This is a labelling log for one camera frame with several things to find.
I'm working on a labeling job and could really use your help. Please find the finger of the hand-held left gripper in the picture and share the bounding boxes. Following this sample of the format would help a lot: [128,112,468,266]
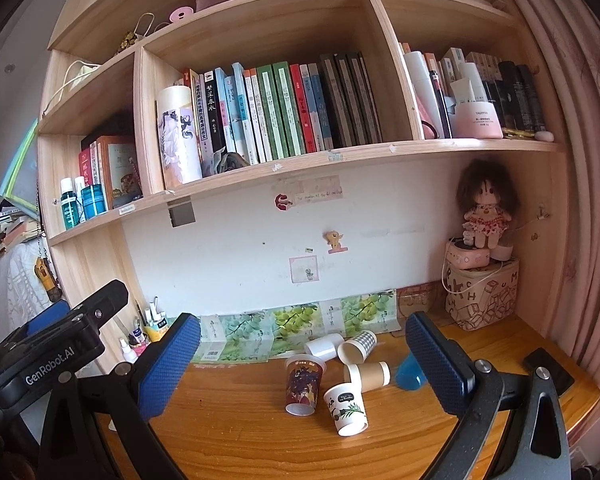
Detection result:
[70,280,131,332]

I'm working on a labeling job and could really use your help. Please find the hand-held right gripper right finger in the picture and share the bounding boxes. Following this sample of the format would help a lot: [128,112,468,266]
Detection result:
[405,311,572,480]

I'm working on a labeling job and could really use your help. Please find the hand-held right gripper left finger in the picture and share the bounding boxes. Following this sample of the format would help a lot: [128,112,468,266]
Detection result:
[40,312,203,480]

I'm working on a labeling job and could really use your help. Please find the blue plastic cup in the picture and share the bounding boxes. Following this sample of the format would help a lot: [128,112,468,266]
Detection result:
[395,353,429,392]

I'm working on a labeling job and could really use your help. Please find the brown paper cup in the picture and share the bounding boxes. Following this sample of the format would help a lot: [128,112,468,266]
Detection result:
[343,360,391,392]

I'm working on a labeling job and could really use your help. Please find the checkered paper cup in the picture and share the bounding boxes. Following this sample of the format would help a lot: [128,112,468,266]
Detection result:
[337,330,378,365]

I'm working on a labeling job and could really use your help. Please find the white panda print cup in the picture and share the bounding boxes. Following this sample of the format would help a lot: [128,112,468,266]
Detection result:
[323,382,369,437]

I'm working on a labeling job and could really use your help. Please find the plain white cup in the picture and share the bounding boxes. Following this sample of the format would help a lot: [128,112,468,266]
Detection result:
[304,333,345,361]

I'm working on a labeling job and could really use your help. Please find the purple print cup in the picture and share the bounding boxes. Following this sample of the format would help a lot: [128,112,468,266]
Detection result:
[284,354,327,417]

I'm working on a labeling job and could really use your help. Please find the row of upright books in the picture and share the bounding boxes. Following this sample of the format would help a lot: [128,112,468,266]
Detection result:
[182,52,384,167]

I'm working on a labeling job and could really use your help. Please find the yellow pen holder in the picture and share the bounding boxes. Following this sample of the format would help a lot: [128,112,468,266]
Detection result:
[144,297,171,344]

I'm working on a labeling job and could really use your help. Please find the hanging wooden charm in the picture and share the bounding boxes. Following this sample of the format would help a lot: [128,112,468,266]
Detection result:
[34,255,61,297]

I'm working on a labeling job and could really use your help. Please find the brown patterned box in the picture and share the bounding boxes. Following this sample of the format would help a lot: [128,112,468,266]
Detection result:
[396,284,448,319]

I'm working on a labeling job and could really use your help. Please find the printed beige storage box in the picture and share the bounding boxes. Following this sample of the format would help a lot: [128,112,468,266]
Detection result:
[444,257,521,331]

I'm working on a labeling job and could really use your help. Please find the teal ribbed jar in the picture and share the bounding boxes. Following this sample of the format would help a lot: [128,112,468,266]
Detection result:
[81,184,109,218]

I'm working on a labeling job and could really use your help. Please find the teal bottle white cap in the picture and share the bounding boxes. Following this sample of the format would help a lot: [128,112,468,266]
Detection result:
[60,178,82,231]

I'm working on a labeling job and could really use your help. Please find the black phone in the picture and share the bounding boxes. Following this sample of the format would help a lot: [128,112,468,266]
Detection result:
[523,347,576,395]

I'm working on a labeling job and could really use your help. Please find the pink music box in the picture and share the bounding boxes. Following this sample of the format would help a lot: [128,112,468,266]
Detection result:
[445,238,492,273]

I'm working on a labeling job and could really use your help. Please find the red and brown books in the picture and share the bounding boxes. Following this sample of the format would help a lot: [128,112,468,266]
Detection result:
[78,135,144,211]

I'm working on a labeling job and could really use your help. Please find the green leaf-print boxes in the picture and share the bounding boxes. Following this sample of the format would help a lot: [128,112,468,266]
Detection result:
[192,290,398,364]

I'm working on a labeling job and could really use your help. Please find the green framed picture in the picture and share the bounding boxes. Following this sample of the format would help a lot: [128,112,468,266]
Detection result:
[0,119,40,216]

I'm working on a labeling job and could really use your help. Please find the yellow duck sticker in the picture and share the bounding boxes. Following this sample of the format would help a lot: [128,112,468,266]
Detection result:
[324,230,349,254]

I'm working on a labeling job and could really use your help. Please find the pink square sticker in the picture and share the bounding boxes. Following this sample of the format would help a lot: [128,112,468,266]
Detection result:
[288,255,319,285]

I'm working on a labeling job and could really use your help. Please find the brown haired plush doll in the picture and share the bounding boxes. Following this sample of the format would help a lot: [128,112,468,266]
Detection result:
[455,159,522,250]

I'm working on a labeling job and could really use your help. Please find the white printed thermos bottle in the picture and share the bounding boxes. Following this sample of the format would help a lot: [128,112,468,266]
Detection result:
[156,85,204,186]

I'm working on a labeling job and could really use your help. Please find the pink cream jar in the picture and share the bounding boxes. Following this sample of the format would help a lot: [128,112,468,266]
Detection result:
[453,102,504,139]

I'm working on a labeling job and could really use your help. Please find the pink curtain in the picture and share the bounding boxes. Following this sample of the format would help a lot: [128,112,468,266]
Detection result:
[480,0,600,461]

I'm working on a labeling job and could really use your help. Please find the white cosmetic tube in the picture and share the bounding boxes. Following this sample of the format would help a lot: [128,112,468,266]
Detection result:
[450,78,487,106]

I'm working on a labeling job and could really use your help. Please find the wooden bookshelf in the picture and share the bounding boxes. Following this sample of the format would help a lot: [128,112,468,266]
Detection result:
[36,0,571,361]

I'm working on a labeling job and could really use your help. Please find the white cable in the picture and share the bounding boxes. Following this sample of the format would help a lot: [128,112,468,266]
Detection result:
[441,255,503,295]

